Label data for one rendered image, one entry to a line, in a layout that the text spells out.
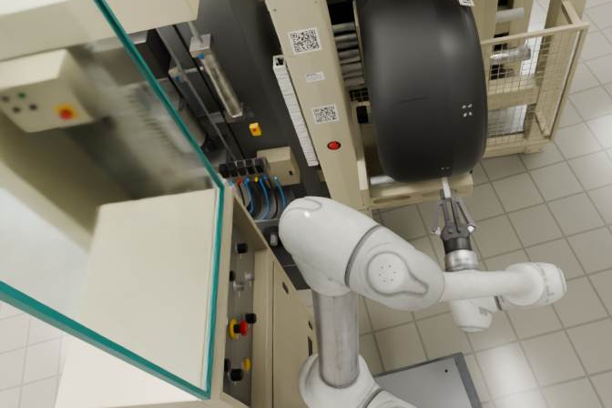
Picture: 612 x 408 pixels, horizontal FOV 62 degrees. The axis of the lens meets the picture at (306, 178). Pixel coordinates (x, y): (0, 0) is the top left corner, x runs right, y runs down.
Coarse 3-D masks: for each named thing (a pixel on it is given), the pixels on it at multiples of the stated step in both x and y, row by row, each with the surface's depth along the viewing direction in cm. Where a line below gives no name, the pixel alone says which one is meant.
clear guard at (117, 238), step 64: (0, 0) 64; (64, 0) 78; (0, 64) 63; (64, 64) 76; (128, 64) 96; (0, 128) 61; (64, 128) 74; (128, 128) 92; (0, 192) 60; (64, 192) 71; (128, 192) 89; (192, 192) 118; (0, 256) 58; (64, 256) 69; (128, 256) 86; (192, 256) 113; (64, 320) 67; (128, 320) 83; (192, 320) 108; (192, 384) 102
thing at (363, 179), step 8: (352, 104) 189; (352, 112) 187; (352, 120) 185; (360, 128) 182; (360, 136) 180; (360, 144) 178; (360, 152) 176; (360, 160) 175; (360, 168) 173; (360, 176) 171; (360, 184) 169; (368, 184) 172; (368, 192) 170; (368, 200) 174
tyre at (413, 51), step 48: (384, 0) 140; (432, 0) 134; (384, 48) 131; (432, 48) 128; (480, 48) 130; (384, 96) 132; (432, 96) 129; (480, 96) 130; (384, 144) 139; (432, 144) 135; (480, 144) 138
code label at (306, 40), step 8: (296, 32) 127; (304, 32) 127; (312, 32) 128; (296, 40) 130; (304, 40) 130; (312, 40) 130; (296, 48) 132; (304, 48) 132; (312, 48) 132; (320, 48) 132
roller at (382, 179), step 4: (468, 172) 168; (472, 172) 169; (368, 176) 174; (372, 176) 173; (376, 176) 173; (380, 176) 173; (384, 176) 172; (388, 176) 172; (372, 180) 173; (376, 180) 172; (380, 180) 172; (384, 180) 172; (388, 180) 172; (392, 180) 172; (372, 184) 173; (376, 184) 173; (380, 184) 173; (384, 184) 173; (388, 184) 173; (392, 184) 173; (396, 184) 173
